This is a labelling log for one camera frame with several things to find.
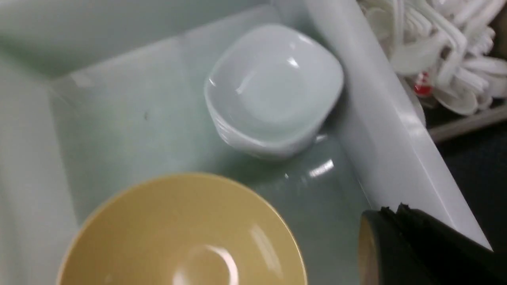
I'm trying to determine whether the pile of white soup spoons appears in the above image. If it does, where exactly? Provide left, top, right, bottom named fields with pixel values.
left=358, top=0, right=506, bottom=116

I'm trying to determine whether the black plastic serving tray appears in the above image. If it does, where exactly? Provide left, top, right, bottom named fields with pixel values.
left=437, top=122, right=507, bottom=254

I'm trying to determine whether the stack of white sauce dishes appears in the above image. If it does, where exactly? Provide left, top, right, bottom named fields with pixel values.
left=204, top=24, right=345, bottom=160

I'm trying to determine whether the large white plastic tub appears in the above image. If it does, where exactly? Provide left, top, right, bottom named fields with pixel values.
left=0, top=0, right=491, bottom=285

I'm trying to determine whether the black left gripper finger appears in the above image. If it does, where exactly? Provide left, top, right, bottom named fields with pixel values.
left=358, top=204, right=507, bottom=285

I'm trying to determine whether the olive plastic spoon bin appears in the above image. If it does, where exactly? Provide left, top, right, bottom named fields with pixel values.
left=424, top=7, right=507, bottom=144

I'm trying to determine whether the yellow noodle bowl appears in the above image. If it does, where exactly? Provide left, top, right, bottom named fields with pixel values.
left=56, top=173, right=309, bottom=285

